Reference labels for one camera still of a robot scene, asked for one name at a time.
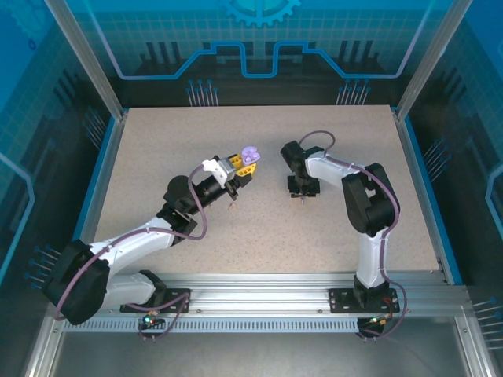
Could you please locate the purple earbud charging case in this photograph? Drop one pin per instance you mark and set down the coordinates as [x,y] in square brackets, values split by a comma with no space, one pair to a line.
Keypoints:
[248,154]

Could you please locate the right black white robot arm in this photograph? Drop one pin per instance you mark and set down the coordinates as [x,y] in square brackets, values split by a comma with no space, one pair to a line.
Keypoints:
[369,204]

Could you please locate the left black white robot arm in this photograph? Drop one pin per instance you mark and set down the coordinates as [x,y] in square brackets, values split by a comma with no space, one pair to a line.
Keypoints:
[78,290]

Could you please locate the blue table edge strip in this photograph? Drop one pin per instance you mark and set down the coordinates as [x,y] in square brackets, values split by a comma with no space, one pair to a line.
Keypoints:
[423,176]
[97,176]

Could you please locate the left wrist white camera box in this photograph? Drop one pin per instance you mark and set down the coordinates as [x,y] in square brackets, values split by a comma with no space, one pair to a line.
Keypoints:
[214,167]

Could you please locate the aluminium table side rail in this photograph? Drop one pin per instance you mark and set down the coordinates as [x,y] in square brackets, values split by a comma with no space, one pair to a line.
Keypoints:
[415,176]
[107,176]

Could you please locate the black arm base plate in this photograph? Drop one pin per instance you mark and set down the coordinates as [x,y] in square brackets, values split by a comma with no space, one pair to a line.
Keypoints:
[342,300]
[175,300]

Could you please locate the aluminium mounting rail beam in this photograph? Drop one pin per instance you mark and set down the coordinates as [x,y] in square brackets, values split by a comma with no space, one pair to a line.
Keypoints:
[255,294]

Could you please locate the aluminium frame post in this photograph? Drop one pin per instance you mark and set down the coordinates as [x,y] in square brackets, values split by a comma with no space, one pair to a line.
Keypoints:
[84,59]
[428,59]

